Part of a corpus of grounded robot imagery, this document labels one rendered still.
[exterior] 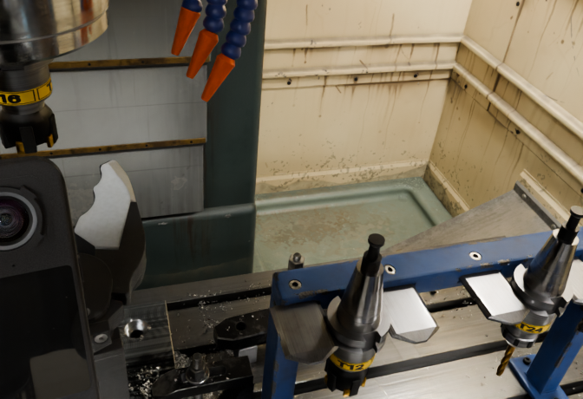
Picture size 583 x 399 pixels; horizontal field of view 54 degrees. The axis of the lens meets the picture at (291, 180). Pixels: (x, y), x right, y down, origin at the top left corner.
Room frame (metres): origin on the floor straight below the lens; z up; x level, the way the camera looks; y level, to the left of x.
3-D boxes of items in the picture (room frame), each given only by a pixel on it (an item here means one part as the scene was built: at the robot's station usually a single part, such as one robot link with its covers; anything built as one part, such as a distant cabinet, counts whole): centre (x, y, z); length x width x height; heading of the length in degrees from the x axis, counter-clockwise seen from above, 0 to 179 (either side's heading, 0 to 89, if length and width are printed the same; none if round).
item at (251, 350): (0.61, -0.03, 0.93); 0.26 x 0.05 x 0.06; 115
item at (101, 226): (0.27, 0.11, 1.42); 0.09 x 0.03 x 0.06; 2
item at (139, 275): (0.22, 0.10, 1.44); 0.09 x 0.05 x 0.02; 2
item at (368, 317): (0.39, -0.08, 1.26); 0.04 x 0.04 x 0.07
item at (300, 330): (0.37, -0.03, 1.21); 0.07 x 0.05 x 0.01; 20
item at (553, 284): (0.46, -0.29, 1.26); 0.04 x 0.04 x 0.07
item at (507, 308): (0.45, -0.24, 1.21); 0.07 x 0.05 x 0.01; 20
